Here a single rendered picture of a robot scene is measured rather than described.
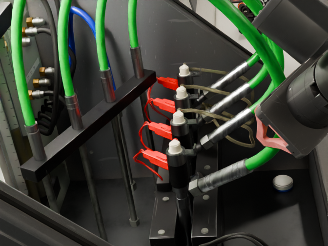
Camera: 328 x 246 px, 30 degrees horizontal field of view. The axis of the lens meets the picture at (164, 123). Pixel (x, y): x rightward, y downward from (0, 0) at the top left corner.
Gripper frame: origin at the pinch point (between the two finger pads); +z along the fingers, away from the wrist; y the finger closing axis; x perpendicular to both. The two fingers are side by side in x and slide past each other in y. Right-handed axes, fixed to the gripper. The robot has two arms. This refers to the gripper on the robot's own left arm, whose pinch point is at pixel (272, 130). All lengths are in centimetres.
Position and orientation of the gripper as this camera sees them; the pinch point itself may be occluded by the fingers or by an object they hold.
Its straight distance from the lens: 70.2
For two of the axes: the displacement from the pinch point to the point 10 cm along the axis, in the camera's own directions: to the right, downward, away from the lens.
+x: 6.8, 7.3, -0.6
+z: -2.8, 3.3, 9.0
